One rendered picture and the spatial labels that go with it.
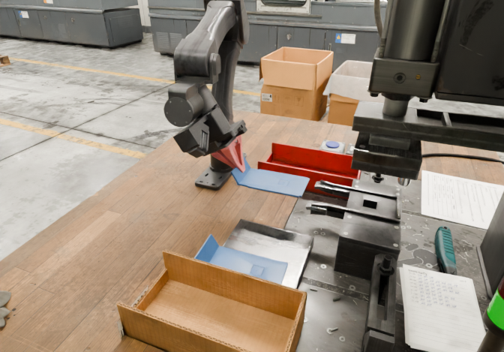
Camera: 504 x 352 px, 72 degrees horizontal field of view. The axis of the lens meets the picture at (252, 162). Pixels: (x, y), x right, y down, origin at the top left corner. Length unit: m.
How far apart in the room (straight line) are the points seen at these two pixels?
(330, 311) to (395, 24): 0.45
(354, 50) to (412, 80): 4.64
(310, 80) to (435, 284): 2.41
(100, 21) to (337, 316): 7.08
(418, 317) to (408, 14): 0.42
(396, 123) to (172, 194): 0.55
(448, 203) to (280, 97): 2.26
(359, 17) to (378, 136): 4.57
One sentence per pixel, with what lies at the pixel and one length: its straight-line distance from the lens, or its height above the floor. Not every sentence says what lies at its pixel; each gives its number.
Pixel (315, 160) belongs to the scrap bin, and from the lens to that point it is 0.97.
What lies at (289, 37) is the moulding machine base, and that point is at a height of 0.50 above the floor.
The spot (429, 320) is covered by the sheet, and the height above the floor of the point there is 0.95.
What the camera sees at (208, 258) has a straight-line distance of 0.66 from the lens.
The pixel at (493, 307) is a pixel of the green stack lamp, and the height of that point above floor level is 1.06.
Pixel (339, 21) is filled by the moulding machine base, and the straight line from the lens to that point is 5.18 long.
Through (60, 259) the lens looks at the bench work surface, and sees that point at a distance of 0.79.
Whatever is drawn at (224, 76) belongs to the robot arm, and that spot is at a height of 1.15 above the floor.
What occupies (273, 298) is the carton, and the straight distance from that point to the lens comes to 0.59.
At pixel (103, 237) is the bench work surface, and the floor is 0.90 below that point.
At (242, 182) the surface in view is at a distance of 0.74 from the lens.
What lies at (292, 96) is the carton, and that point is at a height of 0.44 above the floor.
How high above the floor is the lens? 1.39
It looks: 29 degrees down
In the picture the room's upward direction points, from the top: straight up
